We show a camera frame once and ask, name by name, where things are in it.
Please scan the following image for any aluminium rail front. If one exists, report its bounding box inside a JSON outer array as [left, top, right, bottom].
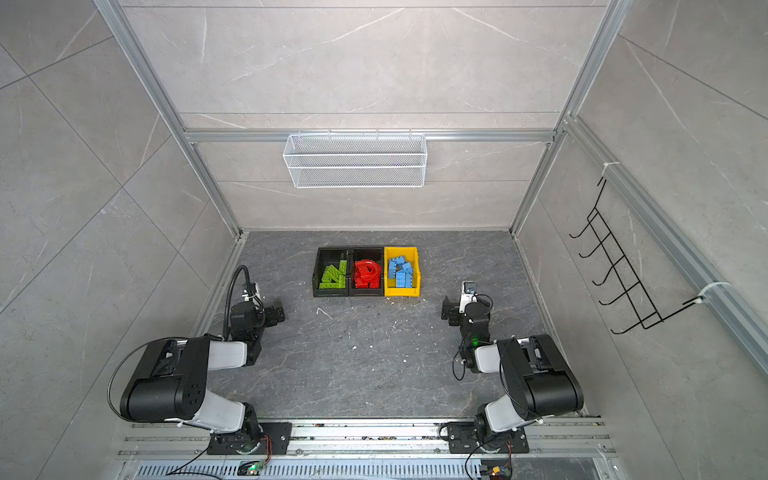
[[108, 417, 625, 479]]

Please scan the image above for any black divided tray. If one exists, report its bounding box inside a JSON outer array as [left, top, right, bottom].
[[312, 246, 384, 297]]

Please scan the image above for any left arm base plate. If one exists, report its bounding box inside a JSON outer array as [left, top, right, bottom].
[[206, 422, 293, 455]]

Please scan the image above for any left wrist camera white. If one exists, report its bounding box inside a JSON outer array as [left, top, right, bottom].
[[242, 282, 263, 306]]

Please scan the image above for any red arch lego piece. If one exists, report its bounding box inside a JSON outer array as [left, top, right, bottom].
[[353, 259, 382, 290]]

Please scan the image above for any green lego brick front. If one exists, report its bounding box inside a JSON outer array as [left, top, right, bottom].
[[318, 281, 346, 290]]

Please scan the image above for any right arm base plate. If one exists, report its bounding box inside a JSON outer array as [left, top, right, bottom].
[[438, 422, 530, 454]]

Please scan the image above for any blue lego brick top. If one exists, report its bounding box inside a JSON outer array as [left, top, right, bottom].
[[388, 256, 406, 269]]

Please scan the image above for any blue lego brick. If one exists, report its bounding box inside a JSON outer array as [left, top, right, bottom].
[[388, 256, 406, 269], [395, 271, 408, 289], [400, 262, 413, 288]]

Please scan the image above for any yellow plastic bin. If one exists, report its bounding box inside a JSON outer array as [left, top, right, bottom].
[[384, 246, 421, 297]]

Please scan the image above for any blue lego brick front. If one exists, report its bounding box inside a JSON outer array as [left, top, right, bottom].
[[395, 271, 408, 289]]

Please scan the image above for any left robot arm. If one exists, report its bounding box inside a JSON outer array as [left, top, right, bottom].
[[107, 265, 285, 440]]

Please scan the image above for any black wire hook rack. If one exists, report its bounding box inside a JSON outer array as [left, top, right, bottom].
[[568, 177, 707, 336]]

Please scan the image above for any white wire mesh basket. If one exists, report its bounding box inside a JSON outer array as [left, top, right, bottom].
[[283, 133, 428, 189]]

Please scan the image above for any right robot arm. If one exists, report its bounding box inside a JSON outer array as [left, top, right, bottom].
[[441, 294, 584, 441]]

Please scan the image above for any white cable tie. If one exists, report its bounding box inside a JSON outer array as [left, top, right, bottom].
[[697, 281, 731, 302]]

